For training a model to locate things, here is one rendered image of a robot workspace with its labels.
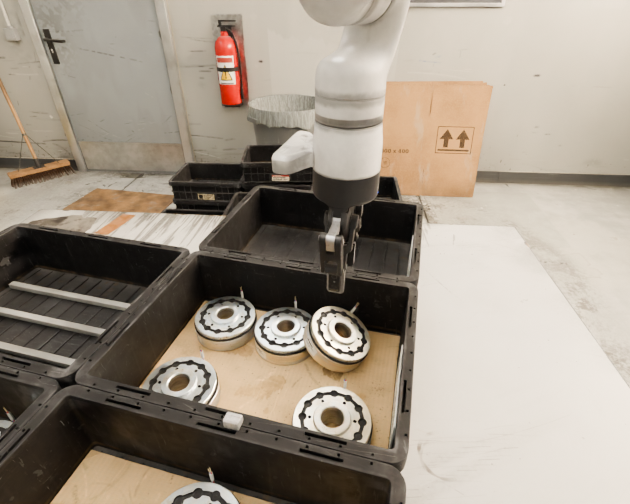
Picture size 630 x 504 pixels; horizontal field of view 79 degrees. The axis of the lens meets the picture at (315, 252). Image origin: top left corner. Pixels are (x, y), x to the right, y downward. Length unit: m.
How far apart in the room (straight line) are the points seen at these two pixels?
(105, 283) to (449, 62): 2.86
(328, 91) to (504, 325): 0.72
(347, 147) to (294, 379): 0.36
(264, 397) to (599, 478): 0.53
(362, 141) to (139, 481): 0.47
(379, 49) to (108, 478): 0.56
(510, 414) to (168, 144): 3.29
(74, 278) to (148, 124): 2.80
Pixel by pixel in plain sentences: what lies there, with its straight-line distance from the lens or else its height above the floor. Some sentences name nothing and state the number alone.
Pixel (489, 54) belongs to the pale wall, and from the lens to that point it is 3.35.
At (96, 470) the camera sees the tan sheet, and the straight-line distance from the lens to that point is 0.60.
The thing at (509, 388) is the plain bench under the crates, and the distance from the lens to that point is 0.85.
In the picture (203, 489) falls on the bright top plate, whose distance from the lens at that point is 0.51.
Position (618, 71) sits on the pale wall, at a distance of 3.74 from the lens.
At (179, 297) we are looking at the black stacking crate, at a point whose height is 0.89.
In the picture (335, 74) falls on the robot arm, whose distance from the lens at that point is 0.38.
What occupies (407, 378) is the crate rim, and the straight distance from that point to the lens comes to 0.50.
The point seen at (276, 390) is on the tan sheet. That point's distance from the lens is 0.60.
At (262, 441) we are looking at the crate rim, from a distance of 0.45.
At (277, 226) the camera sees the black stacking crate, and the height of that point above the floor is 0.83.
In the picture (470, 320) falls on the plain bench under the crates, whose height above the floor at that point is 0.70.
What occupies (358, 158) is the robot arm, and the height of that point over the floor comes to 1.18.
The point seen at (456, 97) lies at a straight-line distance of 3.18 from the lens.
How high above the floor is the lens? 1.31
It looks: 33 degrees down
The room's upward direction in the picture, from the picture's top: straight up
